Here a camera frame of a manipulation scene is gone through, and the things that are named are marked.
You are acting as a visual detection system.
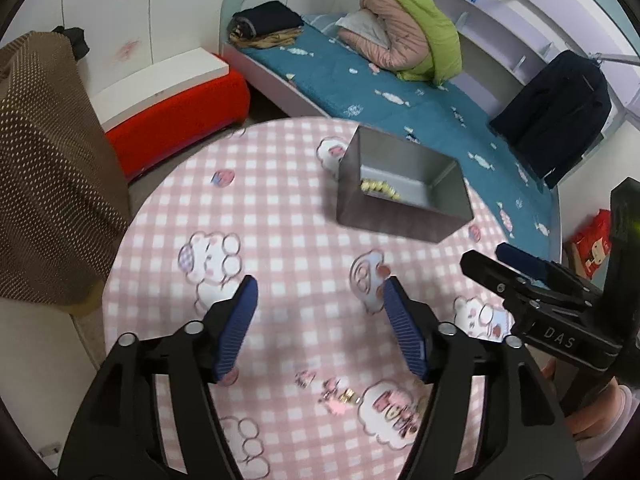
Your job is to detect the red printed bag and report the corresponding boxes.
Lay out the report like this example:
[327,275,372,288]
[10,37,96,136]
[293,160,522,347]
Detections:
[565,209,611,280]

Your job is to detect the folded tan clothes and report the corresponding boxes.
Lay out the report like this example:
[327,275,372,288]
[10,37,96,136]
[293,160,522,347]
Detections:
[229,27,304,50]

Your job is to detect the red cushioned bench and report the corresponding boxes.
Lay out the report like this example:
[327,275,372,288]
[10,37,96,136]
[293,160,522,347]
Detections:
[106,68,250,181]

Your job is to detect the right human hand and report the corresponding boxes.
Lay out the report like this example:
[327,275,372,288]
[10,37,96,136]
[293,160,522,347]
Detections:
[565,378,639,442]

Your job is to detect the grey metal storage box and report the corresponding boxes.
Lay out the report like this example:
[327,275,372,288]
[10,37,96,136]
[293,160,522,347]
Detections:
[336,125,474,244]

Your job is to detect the white pillow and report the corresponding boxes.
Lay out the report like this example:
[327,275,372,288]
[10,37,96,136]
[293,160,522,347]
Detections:
[335,9,390,49]

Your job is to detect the yellow bead bracelet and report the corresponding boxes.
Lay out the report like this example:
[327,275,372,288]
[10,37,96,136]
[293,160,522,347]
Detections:
[359,178,403,201]

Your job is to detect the teal candy print bedspread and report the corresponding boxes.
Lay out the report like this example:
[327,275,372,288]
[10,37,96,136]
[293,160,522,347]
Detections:
[243,25,561,260]

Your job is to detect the pink checkered cartoon tablecloth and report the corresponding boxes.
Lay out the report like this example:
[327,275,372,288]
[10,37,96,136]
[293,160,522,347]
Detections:
[102,118,509,479]

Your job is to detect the black hanging coat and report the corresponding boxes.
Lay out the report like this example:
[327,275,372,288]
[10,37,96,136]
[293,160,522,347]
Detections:
[489,50,612,188]

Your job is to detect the brown dotted blanket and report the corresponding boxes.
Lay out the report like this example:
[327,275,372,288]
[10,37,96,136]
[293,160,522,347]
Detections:
[1,32,131,315]

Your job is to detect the pink paw charm keychain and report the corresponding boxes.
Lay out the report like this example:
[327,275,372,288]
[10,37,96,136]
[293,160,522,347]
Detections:
[295,370,362,416]

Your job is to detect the folded black clothes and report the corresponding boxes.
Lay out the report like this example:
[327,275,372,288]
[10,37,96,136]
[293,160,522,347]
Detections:
[230,0,304,39]

